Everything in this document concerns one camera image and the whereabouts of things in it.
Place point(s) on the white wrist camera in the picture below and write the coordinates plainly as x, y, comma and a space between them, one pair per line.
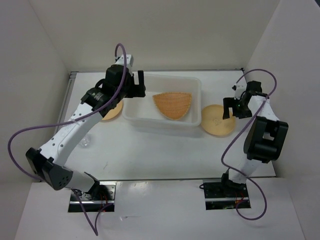
239, 90
125, 60

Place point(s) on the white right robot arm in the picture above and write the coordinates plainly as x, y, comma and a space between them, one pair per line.
265, 139

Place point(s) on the clear glass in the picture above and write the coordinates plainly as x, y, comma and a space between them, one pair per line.
85, 141

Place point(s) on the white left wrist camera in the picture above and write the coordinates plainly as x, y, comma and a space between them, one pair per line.
125, 60

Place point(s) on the round tan plate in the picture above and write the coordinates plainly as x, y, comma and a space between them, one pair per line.
213, 123
113, 113

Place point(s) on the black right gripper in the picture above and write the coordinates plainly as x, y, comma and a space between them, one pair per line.
228, 102

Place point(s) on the translucent plastic bin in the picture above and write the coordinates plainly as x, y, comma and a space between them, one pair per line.
142, 112

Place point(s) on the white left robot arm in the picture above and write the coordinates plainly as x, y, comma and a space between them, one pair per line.
49, 161

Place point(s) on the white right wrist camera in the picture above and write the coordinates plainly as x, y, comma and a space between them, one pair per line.
239, 90

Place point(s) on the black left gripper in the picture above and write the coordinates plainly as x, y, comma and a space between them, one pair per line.
137, 90

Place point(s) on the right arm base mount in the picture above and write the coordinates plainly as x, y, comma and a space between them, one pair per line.
219, 197

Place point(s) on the woven bamboo fan-shaped plate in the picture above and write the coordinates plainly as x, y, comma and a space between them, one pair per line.
173, 105

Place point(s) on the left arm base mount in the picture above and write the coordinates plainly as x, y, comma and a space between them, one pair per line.
103, 201

